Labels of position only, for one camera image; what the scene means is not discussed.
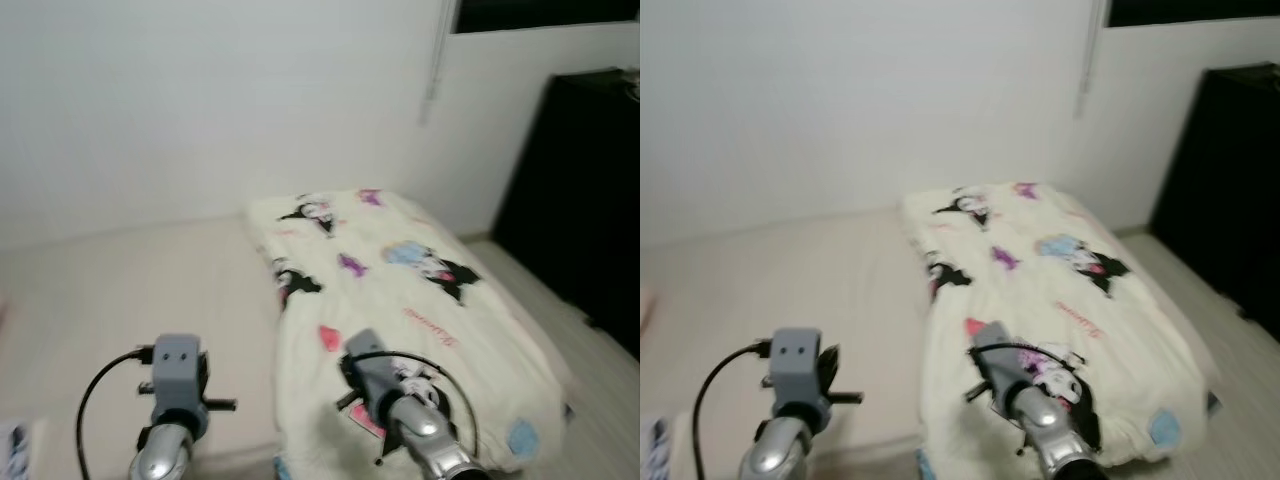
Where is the cream cartoon print quilt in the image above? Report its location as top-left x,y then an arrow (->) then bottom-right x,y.
902,181 -> 1217,467
245,188 -> 573,477

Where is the white booklet with blue print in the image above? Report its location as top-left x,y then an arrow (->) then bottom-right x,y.
645,415 -> 674,480
0,422 -> 37,480

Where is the beige mattress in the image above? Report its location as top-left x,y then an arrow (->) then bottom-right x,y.
640,205 -> 1223,471
0,212 -> 581,476

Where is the black cabinet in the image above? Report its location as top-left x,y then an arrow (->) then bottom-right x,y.
1150,62 -> 1280,323
492,68 -> 641,361

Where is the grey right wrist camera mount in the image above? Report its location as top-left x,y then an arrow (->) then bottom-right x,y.
972,321 -> 1031,406
345,329 -> 403,421

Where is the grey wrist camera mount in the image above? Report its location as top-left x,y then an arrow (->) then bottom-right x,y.
345,329 -> 403,421
773,327 -> 824,406
153,334 -> 208,413
972,321 -> 1031,406

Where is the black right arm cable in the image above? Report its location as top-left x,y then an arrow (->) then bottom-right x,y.
970,342 -> 1101,457
340,349 -> 480,467

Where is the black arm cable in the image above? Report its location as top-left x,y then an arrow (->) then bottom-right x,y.
970,342 -> 1101,457
340,349 -> 480,467
77,345 -> 157,480
695,339 -> 774,480

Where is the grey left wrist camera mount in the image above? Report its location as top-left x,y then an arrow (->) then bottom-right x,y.
773,327 -> 824,406
153,334 -> 208,413

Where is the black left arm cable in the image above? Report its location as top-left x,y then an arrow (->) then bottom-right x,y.
695,339 -> 774,480
77,345 -> 157,480

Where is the black wall picture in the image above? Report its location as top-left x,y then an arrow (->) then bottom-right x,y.
1105,0 -> 1280,29
452,0 -> 641,35

